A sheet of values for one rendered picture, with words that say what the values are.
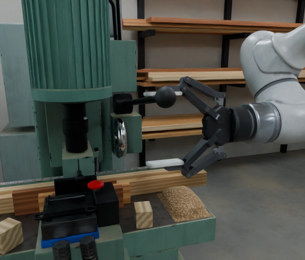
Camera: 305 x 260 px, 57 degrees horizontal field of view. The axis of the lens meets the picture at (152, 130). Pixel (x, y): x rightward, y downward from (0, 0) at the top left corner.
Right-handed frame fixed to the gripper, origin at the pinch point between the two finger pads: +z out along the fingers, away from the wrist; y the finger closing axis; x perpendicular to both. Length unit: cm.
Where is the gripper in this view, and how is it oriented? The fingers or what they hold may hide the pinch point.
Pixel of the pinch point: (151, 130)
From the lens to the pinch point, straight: 53.9
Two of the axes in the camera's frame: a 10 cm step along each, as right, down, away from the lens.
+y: -0.3, -9.9, -1.2
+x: 2.8, 1.1, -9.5
